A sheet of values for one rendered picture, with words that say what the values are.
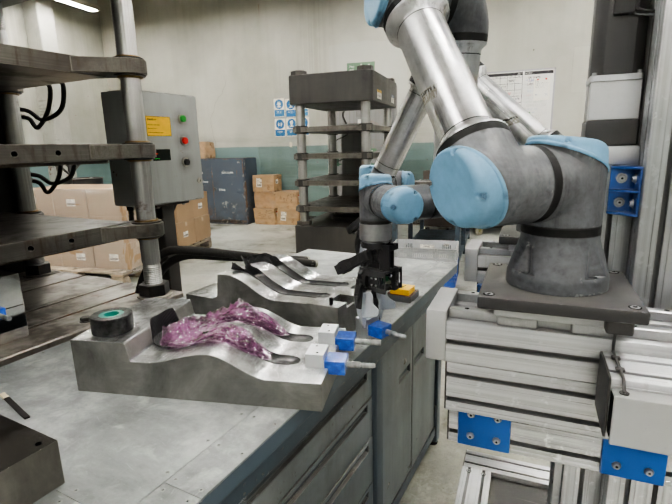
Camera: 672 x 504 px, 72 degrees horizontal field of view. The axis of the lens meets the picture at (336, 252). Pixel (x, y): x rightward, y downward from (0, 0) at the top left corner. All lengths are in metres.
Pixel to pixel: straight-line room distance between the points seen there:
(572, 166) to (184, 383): 0.75
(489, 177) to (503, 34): 6.95
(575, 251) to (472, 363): 0.24
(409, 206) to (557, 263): 0.32
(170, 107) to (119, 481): 1.37
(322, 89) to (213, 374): 4.42
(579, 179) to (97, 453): 0.84
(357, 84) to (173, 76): 5.02
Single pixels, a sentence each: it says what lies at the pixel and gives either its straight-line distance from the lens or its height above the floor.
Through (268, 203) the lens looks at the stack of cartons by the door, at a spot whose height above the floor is 0.36.
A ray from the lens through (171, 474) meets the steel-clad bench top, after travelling 0.79.
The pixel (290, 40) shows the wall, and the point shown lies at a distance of 8.29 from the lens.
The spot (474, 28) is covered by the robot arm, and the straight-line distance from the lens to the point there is 0.99.
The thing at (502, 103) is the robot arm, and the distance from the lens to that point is 1.44.
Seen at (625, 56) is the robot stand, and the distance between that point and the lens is 1.03.
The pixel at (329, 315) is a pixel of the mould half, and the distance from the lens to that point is 1.13.
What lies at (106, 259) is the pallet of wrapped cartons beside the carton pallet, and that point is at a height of 0.24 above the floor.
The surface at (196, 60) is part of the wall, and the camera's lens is 9.13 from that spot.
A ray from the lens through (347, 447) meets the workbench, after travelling 1.30.
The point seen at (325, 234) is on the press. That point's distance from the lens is 5.19.
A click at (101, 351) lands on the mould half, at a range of 1.02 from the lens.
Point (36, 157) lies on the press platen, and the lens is 1.50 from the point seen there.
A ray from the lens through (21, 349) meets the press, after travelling 1.43.
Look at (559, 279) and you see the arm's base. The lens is 0.76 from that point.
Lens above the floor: 1.26
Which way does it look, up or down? 13 degrees down
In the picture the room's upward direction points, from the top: 1 degrees counter-clockwise
